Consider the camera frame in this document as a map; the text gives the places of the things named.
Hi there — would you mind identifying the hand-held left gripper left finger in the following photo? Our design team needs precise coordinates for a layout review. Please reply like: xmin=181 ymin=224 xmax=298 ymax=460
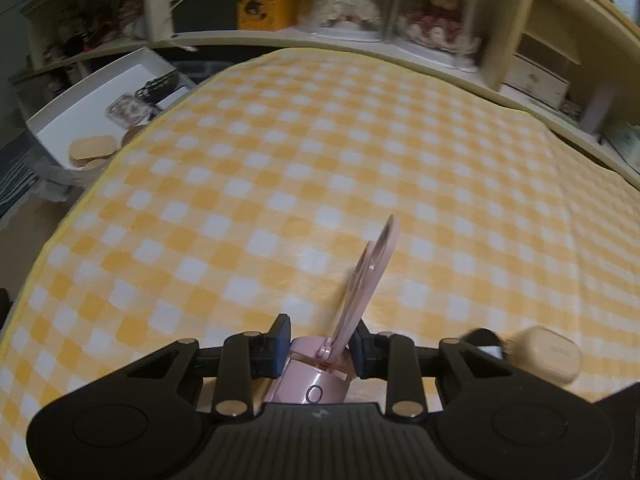
xmin=115 ymin=315 xmax=292 ymax=419

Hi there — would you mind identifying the cream earbuds case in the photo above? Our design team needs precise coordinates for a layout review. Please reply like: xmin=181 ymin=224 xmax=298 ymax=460
xmin=505 ymin=326 xmax=584 ymax=386

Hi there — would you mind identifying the doll in clear case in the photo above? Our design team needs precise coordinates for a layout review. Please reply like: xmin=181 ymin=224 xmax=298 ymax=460
xmin=310 ymin=0 xmax=396 ymax=44
xmin=385 ymin=0 xmax=496 ymax=69

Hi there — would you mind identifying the oval wooden piece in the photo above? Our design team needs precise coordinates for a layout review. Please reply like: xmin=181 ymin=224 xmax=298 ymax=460
xmin=69 ymin=134 xmax=119 ymax=166

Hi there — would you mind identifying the small black round item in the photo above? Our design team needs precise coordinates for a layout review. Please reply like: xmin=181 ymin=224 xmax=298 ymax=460
xmin=462 ymin=327 xmax=506 ymax=361

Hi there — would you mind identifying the wooden desktop drawer organiser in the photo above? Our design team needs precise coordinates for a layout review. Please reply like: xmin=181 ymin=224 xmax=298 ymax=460
xmin=500 ymin=30 xmax=584 ymax=109

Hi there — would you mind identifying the white open box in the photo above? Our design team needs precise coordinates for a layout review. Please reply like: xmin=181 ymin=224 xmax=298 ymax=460
xmin=25 ymin=46 xmax=199 ymax=171

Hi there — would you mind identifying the dark green box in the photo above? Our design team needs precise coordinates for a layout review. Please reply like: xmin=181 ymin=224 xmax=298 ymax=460
xmin=172 ymin=0 xmax=239 ymax=34

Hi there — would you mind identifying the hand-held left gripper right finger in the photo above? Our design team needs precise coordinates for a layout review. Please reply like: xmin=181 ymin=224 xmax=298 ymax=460
xmin=349 ymin=321 xmax=518 ymax=419

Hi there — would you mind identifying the purple container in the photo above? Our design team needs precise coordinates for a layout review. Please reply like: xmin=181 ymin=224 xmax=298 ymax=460
xmin=580 ymin=87 xmax=619 ymax=134

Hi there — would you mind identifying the black hair claw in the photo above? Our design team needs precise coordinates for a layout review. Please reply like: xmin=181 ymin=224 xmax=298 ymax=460
xmin=135 ymin=72 xmax=181 ymax=104

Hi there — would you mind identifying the yellow box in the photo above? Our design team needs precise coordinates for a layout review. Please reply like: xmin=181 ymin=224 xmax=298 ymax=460
xmin=236 ymin=0 xmax=296 ymax=31

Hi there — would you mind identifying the cluster of small figurines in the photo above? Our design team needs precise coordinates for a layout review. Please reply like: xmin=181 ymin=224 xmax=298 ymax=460
xmin=45 ymin=0 xmax=146 ymax=61

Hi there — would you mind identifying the blue striped cloth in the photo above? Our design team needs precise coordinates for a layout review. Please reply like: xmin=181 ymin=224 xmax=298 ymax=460
xmin=0 ymin=130 xmax=41 ymax=216

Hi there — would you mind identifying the yellow checkered cloth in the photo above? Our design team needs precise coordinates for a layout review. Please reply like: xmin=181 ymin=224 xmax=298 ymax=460
xmin=0 ymin=47 xmax=640 ymax=480

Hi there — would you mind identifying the clear plastic trinket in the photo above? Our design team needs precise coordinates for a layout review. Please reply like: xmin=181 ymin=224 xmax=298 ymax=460
xmin=106 ymin=95 xmax=154 ymax=129

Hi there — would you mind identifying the long wooden shelf unit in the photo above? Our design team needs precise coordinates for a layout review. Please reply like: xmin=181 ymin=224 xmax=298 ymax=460
xmin=10 ymin=0 xmax=640 ymax=187

